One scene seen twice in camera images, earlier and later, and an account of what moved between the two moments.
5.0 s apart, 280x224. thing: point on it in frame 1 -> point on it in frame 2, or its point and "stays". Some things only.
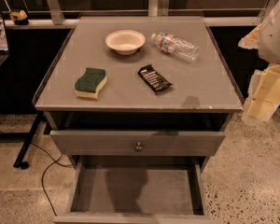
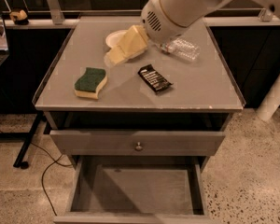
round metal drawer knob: x=138 y=147 stays
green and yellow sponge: x=89 y=85 stays
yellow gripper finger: x=250 y=41 -> x=171 y=10
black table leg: x=26 y=142 stays
